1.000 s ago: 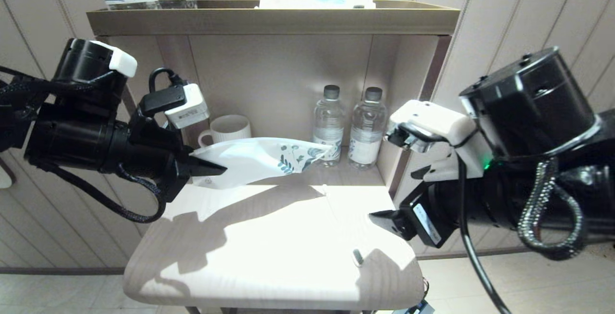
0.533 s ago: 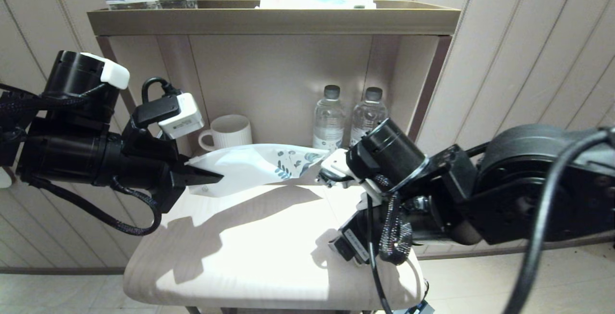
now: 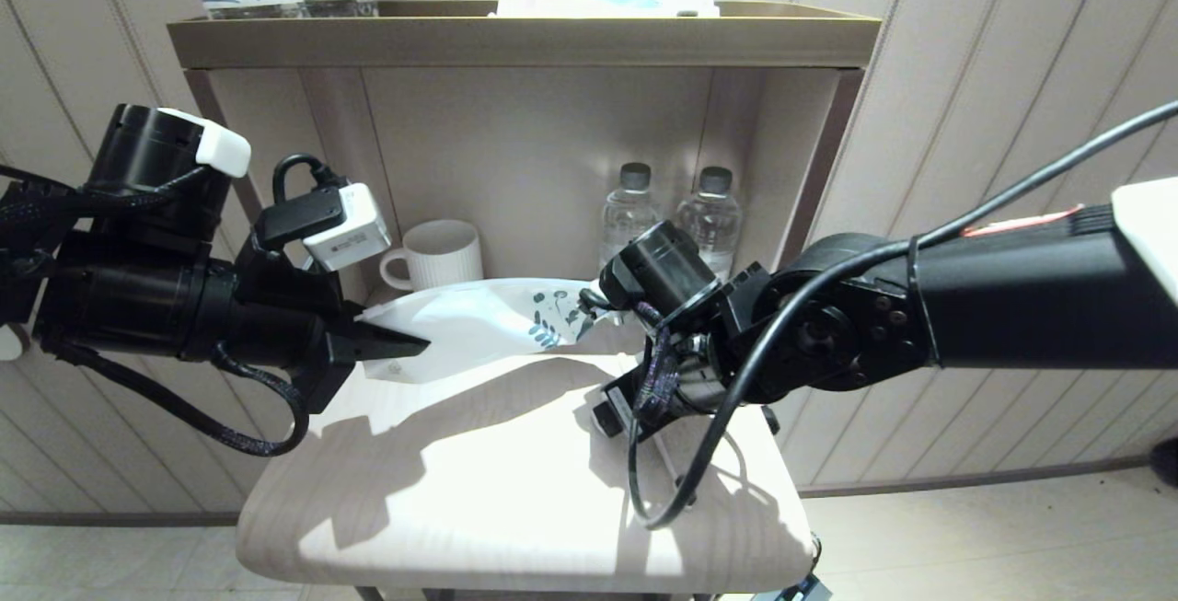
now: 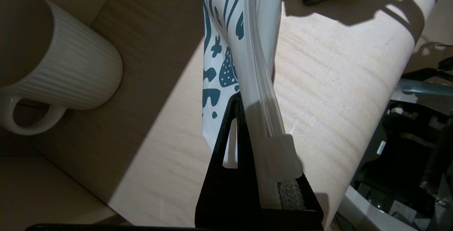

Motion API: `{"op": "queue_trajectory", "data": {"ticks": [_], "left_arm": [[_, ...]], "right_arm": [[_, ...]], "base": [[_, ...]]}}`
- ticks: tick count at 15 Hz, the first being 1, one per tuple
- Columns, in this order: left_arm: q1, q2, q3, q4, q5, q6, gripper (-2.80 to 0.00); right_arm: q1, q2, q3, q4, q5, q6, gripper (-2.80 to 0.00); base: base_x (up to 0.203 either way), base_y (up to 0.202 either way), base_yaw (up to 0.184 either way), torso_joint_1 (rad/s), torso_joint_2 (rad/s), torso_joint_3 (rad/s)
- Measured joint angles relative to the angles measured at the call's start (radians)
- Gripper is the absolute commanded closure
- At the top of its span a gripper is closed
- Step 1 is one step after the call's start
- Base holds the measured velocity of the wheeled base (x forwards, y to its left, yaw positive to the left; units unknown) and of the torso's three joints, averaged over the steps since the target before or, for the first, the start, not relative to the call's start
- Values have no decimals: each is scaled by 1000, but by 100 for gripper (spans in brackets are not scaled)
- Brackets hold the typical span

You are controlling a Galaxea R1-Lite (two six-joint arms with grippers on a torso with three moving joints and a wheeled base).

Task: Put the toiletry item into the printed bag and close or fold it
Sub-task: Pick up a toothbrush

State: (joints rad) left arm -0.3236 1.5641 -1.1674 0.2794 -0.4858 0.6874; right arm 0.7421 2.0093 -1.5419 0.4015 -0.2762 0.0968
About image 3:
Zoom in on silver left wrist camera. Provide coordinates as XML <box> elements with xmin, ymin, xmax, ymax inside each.
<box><xmin>253</xmin><ymin>182</ymin><xmax>392</xmax><ymax>272</ymax></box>

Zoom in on white blue-printed plastic bag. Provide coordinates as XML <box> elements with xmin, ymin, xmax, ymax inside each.
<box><xmin>354</xmin><ymin>277</ymin><xmax>613</xmax><ymax>386</ymax></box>

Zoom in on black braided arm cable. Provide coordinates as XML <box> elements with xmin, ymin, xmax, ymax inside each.
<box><xmin>41</xmin><ymin>343</ymin><xmax>311</xmax><ymax>457</ymax></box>
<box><xmin>635</xmin><ymin>302</ymin><xmax>684</xmax><ymax>420</ymax></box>
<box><xmin>0</xmin><ymin>168</ymin><xmax>213</xmax><ymax>220</ymax></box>

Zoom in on blue floor device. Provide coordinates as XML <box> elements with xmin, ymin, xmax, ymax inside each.
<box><xmin>750</xmin><ymin>573</ymin><xmax>834</xmax><ymax>601</ymax></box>

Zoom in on black right camera cable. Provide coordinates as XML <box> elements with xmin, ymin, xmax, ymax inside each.
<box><xmin>626</xmin><ymin>99</ymin><xmax>1178</xmax><ymax>530</ymax></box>

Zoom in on beige wooden shelf unit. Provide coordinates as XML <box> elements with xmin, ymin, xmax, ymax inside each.
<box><xmin>164</xmin><ymin>0</ymin><xmax>883</xmax><ymax>601</ymax></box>

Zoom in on black camera cable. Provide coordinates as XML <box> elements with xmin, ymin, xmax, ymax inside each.
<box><xmin>272</xmin><ymin>154</ymin><xmax>346</xmax><ymax>206</ymax></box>
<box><xmin>626</xmin><ymin>99</ymin><xmax>1178</xmax><ymax>530</ymax></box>

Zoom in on clear plastic water bottle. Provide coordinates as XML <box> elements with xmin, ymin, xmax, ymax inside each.
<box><xmin>600</xmin><ymin>162</ymin><xmax>662</xmax><ymax>261</ymax></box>
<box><xmin>676</xmin><ymin>166</ymin><xmax>742</xmax><ymax>280</ymax></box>

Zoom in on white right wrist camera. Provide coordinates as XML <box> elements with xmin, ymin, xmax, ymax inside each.
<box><xmin>676</xmin><ymin>357</ymin><xmax>737</xmax><ymax>413</ymax></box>

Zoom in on white ribbed mug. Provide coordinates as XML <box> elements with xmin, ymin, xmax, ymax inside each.
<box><xmin>379</xmin><ymin>219</ymin><xmax>485</xmax><ymax>293</ymax></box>

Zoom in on white blue packet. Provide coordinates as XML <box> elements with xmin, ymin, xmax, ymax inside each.
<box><xmin>495</xmin><ymin>0</ymin><xmax>721</xmax><ymax>17</ymax></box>

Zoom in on black left camera cable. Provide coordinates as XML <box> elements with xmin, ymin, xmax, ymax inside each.
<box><xmin>272</xmin><ymin>154</ymin><xmax>346</xmax><ymax>206</ymax></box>

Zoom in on white toothbrush dark bristles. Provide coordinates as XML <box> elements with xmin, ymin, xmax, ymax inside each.
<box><xmin>655</xmin><ymin>435</ymin><xmax>698</xmax><ymax>508</ymax></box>

